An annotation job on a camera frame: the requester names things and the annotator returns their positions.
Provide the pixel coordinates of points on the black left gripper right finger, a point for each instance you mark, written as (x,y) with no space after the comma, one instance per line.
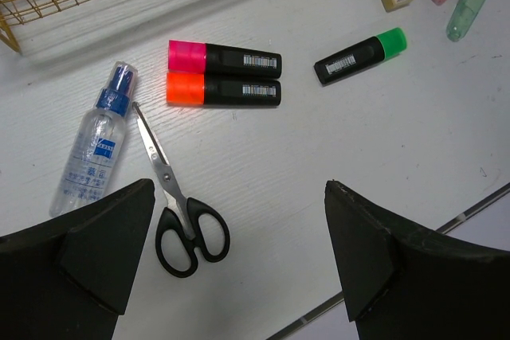
(401,280)

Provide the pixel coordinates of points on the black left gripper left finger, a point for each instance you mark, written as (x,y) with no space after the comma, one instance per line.
(71,277)

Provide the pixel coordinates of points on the black handled scissors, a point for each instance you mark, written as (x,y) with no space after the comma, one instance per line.
(181,214)

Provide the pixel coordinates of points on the clear spray bottle blue cap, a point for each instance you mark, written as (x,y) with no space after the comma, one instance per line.
(97,144)

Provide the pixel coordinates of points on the orange cap highlighter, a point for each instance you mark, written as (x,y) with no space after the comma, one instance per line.
(193,89)

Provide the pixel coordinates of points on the green cap highlighter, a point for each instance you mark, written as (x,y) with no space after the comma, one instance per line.
(361,56)

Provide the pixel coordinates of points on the pink cap highlighter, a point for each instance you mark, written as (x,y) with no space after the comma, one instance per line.
(206,58)

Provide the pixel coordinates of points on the green translucent highlighter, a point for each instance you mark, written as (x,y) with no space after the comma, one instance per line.
(462,18)

